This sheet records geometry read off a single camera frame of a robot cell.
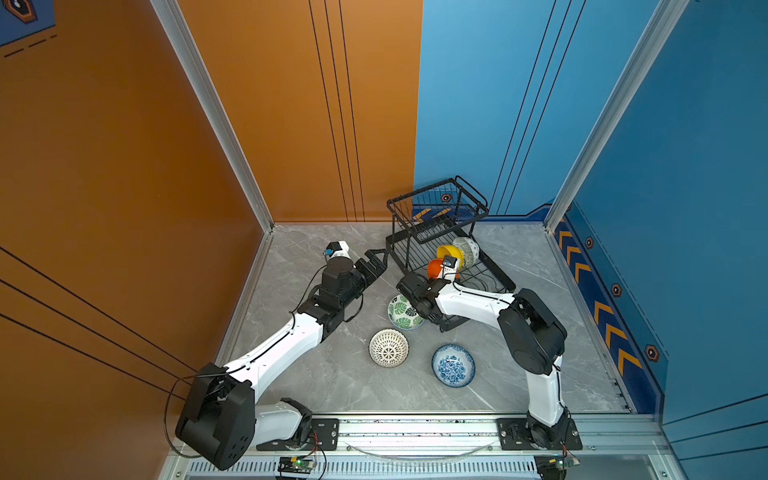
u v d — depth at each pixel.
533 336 0.51
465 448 0.72
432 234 0.86
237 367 0.44
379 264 0.71
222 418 0.41
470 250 0.97
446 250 0.99
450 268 0.79
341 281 0.62
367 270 0.71
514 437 0.72
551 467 0.71
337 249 0.74
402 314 0.94
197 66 0.77
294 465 0.71
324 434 0.74
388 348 0.87
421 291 0.71
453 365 0.83
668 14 0.70
